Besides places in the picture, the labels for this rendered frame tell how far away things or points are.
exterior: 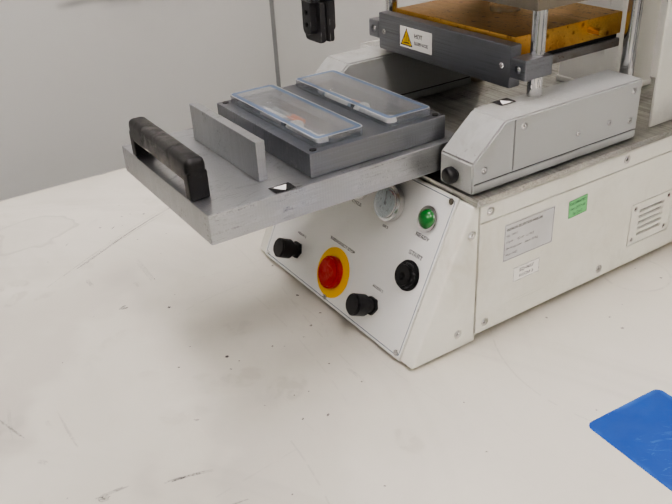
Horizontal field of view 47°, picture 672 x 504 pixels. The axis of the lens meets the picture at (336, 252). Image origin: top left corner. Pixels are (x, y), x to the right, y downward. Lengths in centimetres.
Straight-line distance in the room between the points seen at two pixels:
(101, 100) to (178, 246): 122
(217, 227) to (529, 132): 33
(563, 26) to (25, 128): 164
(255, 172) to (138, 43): 158
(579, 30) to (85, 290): 68
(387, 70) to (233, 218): 41
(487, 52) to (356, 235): 25
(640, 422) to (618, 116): 34
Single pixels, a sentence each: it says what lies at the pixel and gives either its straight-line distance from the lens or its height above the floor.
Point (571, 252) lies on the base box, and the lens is 93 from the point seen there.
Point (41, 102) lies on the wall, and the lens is 225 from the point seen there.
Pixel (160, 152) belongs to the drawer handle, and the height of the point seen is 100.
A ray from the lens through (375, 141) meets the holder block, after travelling 76.
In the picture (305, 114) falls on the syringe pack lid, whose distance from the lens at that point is 80.
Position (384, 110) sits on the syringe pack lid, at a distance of 80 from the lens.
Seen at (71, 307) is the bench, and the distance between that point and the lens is 102.
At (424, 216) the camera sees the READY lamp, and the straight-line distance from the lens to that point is 81.
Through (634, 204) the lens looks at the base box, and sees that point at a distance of 99.
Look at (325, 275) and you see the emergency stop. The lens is 92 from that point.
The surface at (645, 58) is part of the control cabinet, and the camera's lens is 113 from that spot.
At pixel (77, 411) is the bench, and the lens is 85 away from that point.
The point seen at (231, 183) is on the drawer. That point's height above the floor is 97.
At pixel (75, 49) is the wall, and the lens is 224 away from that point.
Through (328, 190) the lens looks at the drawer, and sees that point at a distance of 74.
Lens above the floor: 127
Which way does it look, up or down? 29 degrees down
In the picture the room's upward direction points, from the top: 3 degrees counter-clockwise
